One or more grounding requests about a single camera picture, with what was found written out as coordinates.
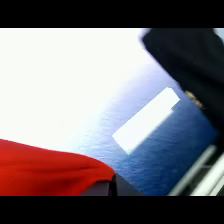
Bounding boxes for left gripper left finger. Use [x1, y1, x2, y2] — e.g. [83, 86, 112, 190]
[80, 180, 116, 197]

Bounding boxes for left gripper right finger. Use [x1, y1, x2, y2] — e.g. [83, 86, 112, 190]
[114, 172, 145, 197]

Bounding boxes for red T-shirt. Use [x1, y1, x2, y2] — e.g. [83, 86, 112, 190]
[0, 138, 116, 197]

